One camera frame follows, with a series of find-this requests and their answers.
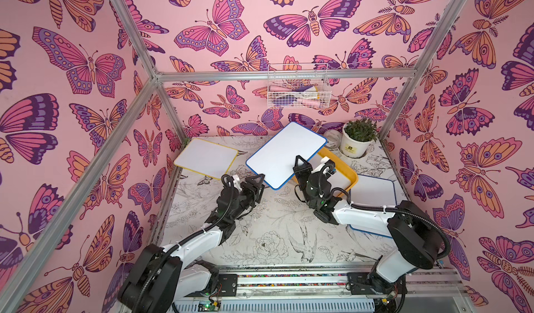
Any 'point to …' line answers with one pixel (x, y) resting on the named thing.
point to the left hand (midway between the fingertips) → (268, 178)
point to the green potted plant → (363, 129)
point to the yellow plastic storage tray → (315, 158)
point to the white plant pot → (352, 148)
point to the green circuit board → (208, 307)
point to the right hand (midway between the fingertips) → (296, 153)
